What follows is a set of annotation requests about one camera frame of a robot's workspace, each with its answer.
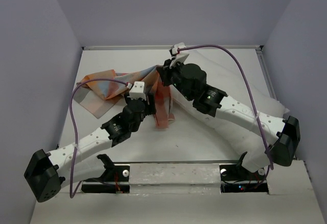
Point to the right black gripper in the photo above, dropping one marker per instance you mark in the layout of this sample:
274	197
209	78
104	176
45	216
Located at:
166	71

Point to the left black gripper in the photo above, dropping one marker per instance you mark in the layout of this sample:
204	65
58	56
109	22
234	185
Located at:
149	109

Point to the orange blue checked pillowcase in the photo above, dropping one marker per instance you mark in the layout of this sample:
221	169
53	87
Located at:
104	89

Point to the white pillow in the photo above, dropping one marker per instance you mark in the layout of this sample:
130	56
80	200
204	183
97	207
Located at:
244	92

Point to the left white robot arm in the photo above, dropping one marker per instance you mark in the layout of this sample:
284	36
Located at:
48	172

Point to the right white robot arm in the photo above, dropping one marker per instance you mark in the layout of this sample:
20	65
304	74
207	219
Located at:
210	104

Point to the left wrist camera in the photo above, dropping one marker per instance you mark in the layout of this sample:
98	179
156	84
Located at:
137	91

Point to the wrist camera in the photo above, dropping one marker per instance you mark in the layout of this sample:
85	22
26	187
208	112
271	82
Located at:
137	91
178	52

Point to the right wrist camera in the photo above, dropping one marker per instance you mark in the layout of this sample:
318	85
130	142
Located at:
178	52

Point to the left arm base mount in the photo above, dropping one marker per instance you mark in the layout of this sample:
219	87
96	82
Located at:
114	179

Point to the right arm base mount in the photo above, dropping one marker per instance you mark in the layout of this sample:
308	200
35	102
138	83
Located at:
236	179

